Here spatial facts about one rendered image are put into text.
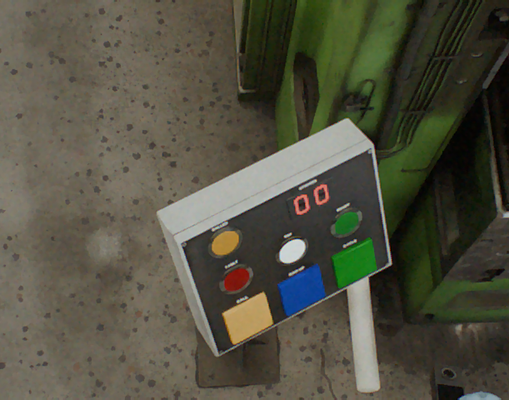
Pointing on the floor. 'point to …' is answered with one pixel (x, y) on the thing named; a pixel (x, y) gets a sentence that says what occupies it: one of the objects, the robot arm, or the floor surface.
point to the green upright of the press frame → (385, 81)
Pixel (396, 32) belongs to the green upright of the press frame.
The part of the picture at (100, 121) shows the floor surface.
